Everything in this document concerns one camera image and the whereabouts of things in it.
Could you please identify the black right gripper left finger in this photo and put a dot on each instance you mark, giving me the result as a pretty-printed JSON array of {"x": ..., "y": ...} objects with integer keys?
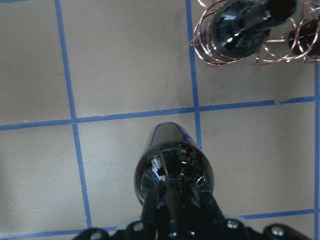
[{"x": 149, "y": 217}]

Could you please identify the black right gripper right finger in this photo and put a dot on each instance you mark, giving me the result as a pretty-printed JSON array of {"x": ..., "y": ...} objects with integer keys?
[{"x": 213, "y": 218}]

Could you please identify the dark wine bottle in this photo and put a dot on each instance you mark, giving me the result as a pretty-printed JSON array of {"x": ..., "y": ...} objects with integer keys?
[
  {"x": 240, "y": 27},
  {"x": 175, "y": 171},
  {"x": 302, "y": 39}
]

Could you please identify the copper wire bottle basket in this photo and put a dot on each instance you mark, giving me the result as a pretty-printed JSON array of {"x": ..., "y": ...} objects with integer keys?
[{"x": 271, "y": 31}]

